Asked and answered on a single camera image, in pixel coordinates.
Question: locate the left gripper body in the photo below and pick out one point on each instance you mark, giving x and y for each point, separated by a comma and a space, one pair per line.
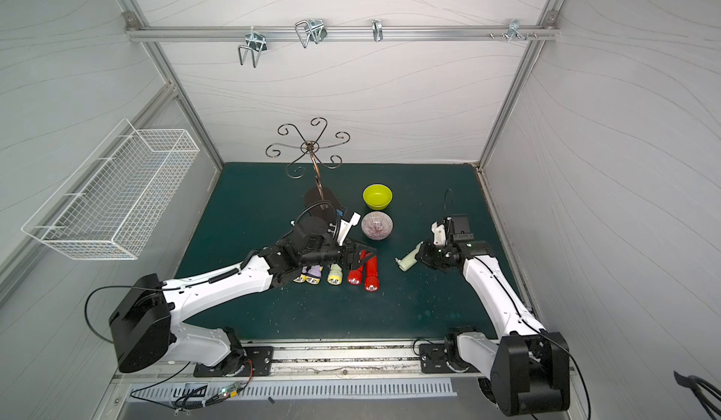
346, 254

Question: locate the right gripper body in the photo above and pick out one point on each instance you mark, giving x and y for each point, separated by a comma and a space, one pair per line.
427, 254

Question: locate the pale green flashlight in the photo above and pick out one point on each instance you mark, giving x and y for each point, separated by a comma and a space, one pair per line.
409, 260
335, 275

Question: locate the red flashlight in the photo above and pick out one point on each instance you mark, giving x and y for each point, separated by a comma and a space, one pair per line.
356, 276
371, 283

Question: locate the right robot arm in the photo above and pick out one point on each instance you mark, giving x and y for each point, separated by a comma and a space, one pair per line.
525, 369

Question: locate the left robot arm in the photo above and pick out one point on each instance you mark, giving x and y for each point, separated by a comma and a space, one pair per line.
151, 324

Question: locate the pink patterned bowl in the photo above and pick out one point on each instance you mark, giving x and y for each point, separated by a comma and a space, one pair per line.
377, 226

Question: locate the lime green bowl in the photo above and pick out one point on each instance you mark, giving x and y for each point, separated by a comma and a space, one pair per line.
377, 196

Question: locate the metal double hook left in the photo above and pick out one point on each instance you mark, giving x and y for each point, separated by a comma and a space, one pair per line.
251, 51

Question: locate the metal double hook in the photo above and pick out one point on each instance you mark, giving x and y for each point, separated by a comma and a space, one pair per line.
311, 30
251, 51

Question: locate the metal double hook middle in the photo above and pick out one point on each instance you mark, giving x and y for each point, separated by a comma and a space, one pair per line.
311, 30

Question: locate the metal hook right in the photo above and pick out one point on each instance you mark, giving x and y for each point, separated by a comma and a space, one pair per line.
513, 32

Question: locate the small metal hook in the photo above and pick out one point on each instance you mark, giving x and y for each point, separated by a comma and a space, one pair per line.
377, 30

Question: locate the black object at corner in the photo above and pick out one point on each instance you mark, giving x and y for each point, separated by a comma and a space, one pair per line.
707, 394

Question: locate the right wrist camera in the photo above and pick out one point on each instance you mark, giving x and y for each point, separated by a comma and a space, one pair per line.
439, 234

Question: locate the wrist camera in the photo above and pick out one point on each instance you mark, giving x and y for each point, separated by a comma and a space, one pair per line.
345, 227
439, 234

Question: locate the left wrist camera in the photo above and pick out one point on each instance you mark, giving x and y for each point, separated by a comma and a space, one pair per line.
345, 227

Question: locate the copper wire jewelry stand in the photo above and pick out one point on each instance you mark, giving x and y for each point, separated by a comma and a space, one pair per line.
320, 198

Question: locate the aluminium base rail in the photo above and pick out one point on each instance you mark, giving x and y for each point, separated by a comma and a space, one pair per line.
323, 359

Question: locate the white wire basket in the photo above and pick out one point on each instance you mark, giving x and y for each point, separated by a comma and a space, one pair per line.
108, 208

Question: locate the aluminium top rail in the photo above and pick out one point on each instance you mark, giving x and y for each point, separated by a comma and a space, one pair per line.
361, 33

